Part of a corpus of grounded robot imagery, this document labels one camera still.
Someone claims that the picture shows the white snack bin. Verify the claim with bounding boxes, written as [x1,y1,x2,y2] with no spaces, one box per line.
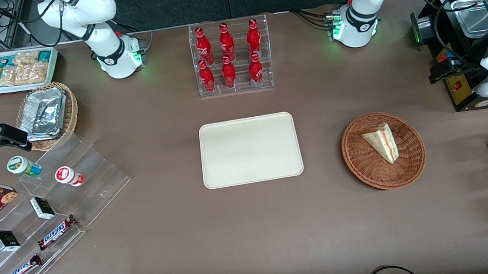
[0,46,62,95]

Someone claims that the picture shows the red cola bottle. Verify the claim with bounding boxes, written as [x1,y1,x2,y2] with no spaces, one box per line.
[220,55,238,90]
[194,26,215,67]
[244,18,264,59]
[217,22,237,64]
[247,52,265,88]
[197,58,217,94]

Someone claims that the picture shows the black hot food case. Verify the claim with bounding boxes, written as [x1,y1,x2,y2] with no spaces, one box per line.
[409,0,488,116]

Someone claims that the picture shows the silver foil container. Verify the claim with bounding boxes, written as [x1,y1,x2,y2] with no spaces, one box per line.
[15,86,70,144]

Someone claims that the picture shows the clear acrylic bottle rack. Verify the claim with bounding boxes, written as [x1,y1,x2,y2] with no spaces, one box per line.
[187,13,275,98]

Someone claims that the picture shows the aluminium frame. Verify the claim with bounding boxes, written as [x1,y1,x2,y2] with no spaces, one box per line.
[0,0,33,50]

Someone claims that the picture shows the brown wicker basket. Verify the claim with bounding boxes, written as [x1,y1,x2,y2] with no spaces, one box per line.
[338,108,430,194]

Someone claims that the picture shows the clear acrylic step shelf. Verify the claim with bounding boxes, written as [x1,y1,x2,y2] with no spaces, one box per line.
[0,128,141,274]

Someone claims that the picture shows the small black box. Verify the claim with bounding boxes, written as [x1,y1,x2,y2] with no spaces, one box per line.
[29,195,57,222]
[0,228,22,254]

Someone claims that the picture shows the triangular sandwich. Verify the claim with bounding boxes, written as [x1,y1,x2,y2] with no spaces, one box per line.
[360,122,401,167]

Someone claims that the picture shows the light wicker basket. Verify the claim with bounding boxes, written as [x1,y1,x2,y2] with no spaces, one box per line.
[12,79,83,154]

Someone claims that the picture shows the green lidded yogurt cup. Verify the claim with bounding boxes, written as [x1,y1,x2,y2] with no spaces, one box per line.
[5,153,44,181]

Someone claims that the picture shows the cream plastic tray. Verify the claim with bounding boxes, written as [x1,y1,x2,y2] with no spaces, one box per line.
[197,110,305,191]

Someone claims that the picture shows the black base cables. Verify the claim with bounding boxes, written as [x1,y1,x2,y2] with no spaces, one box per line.
[115,15,155,50]
[289,5,336,33]

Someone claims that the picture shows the clear bag of nuts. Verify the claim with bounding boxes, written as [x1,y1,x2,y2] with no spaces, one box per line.
[12,50,41,67]
[16,61,50,86]
[0,65,21,87]

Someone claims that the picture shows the red lidded yogurt cup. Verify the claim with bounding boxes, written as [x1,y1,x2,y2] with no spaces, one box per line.
[53,164,86,189]

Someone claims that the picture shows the steel food pan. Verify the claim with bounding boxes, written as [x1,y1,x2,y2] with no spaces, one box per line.
[451,0,488,42]

